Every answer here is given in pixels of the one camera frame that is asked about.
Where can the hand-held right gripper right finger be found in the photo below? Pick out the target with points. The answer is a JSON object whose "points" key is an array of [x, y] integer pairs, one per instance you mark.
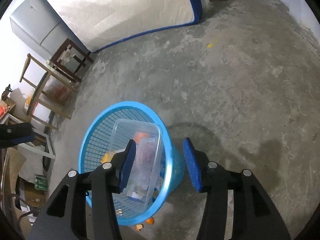
{"points": [[191, 165]]}

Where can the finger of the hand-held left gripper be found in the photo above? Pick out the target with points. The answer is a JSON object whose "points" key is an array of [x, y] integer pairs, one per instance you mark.
{"points": [[23, 133]]}

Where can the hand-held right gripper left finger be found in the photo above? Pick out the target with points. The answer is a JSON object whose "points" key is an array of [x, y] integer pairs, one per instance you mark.
{"points": [[128, 165]]}

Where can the yellow box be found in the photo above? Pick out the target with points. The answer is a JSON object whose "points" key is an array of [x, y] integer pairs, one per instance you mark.
{"points": [[107, 157]]}

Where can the clear plastic container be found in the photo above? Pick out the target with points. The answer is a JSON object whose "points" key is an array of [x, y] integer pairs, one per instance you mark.
{"points": [[152, 132]]}

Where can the blue mesh plastic basket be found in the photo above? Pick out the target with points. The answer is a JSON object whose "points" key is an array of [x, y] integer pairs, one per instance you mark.
{"points": [[105, 120]]}

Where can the wooden side table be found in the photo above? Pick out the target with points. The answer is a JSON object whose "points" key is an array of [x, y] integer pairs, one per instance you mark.
{"points": [[37, 147]]}

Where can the yellow plastic bag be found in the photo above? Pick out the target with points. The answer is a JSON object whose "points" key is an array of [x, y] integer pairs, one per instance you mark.
{"points": [[30, 99]]}

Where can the wooden armchair with dark seat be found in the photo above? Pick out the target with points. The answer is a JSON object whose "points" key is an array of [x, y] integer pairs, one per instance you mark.
{"points": [[37, 100]]}

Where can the green carton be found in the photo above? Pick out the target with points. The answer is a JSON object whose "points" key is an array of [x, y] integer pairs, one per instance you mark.
{"points": [[41, 183]]}

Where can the white printed plastic bag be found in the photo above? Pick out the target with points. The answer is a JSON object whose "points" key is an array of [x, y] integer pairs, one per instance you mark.
{"points": [[60, 90]]}

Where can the small orange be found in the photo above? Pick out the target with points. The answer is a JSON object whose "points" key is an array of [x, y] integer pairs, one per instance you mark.
{"points": [[150, 220]]}

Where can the orange peel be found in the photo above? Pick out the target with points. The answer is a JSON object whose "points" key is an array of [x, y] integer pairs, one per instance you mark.
{"points": [[140, 227]]}

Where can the dark wooden stool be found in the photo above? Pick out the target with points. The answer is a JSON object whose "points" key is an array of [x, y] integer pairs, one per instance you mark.
{"points": [[65, 73]]}

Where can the white crumpled cloth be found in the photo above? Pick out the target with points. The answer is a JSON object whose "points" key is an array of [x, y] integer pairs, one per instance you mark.
{"points": [[67, 56]]}

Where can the grey refrigerator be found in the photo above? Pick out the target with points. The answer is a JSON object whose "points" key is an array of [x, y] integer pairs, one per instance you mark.
{"points": [[32, 22]]}

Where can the white mattress with blue edge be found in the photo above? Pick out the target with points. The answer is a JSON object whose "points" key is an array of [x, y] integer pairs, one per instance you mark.
{"points": [[125, 10]]}

